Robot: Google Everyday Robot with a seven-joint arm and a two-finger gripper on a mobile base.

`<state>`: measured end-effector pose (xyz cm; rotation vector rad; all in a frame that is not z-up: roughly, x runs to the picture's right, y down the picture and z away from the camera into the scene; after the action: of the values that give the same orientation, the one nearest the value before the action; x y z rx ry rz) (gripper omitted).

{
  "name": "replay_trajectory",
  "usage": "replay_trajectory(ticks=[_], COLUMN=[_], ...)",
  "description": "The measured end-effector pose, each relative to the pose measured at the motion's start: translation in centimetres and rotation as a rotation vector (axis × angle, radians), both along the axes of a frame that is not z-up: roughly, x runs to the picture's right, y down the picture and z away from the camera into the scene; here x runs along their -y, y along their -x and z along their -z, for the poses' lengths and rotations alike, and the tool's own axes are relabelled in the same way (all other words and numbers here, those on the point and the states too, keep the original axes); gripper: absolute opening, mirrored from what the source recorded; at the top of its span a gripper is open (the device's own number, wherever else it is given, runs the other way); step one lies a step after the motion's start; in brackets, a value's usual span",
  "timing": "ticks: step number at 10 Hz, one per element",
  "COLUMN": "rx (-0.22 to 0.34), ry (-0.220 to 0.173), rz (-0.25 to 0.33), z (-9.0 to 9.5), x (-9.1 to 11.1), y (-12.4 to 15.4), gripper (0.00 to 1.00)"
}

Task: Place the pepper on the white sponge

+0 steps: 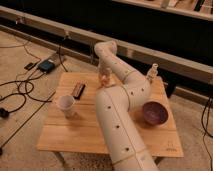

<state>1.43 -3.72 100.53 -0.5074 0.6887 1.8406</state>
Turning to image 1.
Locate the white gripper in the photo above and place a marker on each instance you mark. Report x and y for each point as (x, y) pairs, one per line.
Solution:
(104, 73)

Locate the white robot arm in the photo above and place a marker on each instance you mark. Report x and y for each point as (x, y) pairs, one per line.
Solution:
(123, 113)

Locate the dark rectangular sponge block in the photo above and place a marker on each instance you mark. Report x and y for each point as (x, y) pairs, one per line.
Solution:
(78, 90)

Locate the white paper cup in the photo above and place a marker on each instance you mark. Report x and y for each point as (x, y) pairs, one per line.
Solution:
(65, 104)

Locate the small clear glass bottle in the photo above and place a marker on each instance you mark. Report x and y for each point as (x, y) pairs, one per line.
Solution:
(152, 72)

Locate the wooden table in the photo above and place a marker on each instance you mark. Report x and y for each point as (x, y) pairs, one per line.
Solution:
(82, 133)

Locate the purple bowl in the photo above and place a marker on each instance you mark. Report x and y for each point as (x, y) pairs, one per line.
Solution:
(154, 113)

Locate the black power adapter box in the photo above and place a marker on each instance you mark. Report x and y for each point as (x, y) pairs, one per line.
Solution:
(46, 66)

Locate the small black device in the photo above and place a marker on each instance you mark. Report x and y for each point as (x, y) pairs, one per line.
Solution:
(29, 66)

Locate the black plug on floor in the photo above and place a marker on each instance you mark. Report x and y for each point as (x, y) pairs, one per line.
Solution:
(4, 113)

